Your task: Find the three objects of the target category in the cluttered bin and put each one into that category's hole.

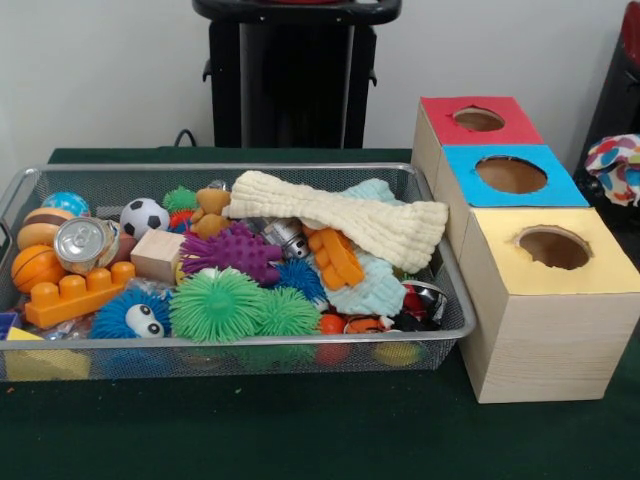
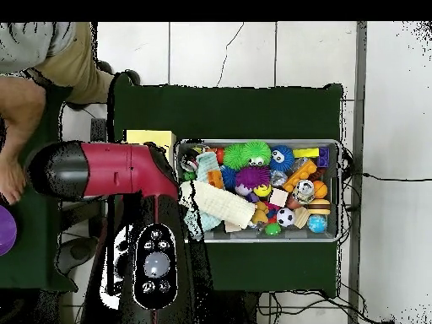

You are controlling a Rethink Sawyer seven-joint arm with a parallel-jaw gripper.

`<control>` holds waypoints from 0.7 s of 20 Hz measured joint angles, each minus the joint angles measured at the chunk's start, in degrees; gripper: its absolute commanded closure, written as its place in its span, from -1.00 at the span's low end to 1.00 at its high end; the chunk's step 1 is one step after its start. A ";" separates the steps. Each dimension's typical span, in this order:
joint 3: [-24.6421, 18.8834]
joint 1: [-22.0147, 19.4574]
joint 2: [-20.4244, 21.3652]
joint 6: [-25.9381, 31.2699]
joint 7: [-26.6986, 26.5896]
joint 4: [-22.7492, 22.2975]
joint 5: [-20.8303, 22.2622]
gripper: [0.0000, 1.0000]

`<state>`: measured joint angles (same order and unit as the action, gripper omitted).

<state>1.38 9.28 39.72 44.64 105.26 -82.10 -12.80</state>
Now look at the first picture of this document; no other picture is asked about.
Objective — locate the cream knitted cloth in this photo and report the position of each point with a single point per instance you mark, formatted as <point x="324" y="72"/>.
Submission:
<point x="360" y="220"/>

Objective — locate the large green spiky ball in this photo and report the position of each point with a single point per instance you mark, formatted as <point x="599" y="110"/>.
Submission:
<point x="215" y="305"/>

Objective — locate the small soccer ball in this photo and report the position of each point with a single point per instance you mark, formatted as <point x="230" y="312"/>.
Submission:
<point x="145" y="217"/>

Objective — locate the orange plastic building block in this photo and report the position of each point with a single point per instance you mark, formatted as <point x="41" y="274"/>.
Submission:
<point x="335" y="260"/>

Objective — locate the light blue knitted cloth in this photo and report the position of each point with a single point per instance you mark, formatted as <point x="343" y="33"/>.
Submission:
<point x="370" y="290"/>

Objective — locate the orange toy basketball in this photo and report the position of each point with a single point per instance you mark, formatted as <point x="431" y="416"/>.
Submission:
<point x="35" y="270"/>

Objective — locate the purple spiky toy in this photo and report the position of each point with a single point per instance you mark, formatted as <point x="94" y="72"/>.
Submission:
<point x="235" y="252"/>

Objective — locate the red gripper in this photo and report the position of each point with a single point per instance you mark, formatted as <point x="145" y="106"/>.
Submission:
<point x="632" y="30"/>

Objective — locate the wooden box with three holes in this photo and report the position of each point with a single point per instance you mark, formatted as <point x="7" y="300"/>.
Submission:
<point x="550" y="340"/>

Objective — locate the white cloth with coloured dots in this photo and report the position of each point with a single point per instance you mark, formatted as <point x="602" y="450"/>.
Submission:
<point x="617" y="165"/>

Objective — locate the long orange building block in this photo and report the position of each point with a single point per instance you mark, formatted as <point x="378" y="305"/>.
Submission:
<point x="75" y="295"/>

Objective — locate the dark green table cloth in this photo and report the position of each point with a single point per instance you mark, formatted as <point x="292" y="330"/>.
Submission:
<point x="300" y="435"/>

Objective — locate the silver drink can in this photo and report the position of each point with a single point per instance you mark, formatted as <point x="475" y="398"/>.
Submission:
<point x="85" y="245"/>

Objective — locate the silver mesh bin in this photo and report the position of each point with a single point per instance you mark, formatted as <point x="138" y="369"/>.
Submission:
<point x="250" y="367"/>

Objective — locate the blue spiky ball with eyes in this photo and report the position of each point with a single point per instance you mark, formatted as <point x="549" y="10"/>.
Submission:
<point x="115" y="315"/>

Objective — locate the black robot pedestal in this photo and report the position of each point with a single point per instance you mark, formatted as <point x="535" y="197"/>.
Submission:
<point x="300" y="75"/>

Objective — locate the black stand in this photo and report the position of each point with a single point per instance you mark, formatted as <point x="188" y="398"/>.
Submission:
<point x="607" y="100"/>

